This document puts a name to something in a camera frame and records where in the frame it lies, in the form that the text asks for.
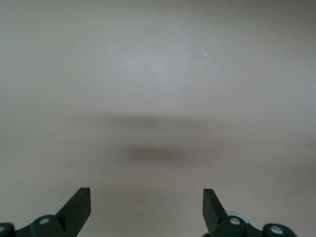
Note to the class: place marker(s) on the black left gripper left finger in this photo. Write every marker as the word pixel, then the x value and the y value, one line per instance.
pixel 71 214

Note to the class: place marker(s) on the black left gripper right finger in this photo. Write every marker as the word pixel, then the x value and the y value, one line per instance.
pixel 217 217

